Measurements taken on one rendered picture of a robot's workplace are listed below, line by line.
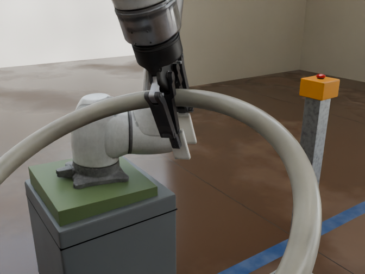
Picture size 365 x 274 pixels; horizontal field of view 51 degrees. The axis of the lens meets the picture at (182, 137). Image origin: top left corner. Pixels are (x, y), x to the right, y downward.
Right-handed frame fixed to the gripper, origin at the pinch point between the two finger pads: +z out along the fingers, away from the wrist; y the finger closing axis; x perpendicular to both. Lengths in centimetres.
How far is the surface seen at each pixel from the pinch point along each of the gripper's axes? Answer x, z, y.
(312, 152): 19, 82, -86
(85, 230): -41, 41, -4
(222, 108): 9.9, -9.3, 3.8
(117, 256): -37, 56, -6
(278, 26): -65, 273, -630
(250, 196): -28, 179, -140
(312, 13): -9, 275, -679
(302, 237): 23.0, -10.2, 26.4
